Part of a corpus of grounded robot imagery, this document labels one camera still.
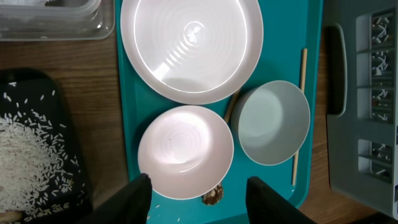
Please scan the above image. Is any pile of rice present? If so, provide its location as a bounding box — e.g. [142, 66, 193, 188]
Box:
[0, 81, 85, 223]

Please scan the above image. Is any grey dishwasher rack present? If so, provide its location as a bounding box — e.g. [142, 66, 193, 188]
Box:
[323, 0, 397, 218]

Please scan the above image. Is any wooden chopstick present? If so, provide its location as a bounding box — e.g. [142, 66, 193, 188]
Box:
[292, 49, 308, 186]
[224, 89, 240, 123]

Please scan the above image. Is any teal serving tray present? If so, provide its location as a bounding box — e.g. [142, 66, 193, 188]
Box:
[117, 0, 323, 223]

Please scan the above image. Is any black waste tray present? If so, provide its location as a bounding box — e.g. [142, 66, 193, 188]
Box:
[0, 68, 93, 224]

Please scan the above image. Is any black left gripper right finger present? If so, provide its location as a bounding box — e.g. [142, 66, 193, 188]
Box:
[246, 177, 315, 224]

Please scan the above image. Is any brown food scrap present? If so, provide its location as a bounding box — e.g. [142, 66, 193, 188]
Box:
[201, 182, 224, 205]

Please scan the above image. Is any pink bowl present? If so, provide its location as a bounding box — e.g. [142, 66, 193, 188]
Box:
[137, 105, 234, 200]

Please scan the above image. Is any grey-green bowl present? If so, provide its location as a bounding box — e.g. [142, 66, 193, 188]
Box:
[230, 80, 310, 166]

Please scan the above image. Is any clear plastic bin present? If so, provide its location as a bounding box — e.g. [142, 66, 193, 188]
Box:
[1, 0, 115, 42]

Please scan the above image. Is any large pink plate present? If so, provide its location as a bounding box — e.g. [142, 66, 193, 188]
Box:
[120, 0, 264, 105]

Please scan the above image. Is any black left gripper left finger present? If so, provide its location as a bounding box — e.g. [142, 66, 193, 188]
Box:
[78, 174, 152, 224]

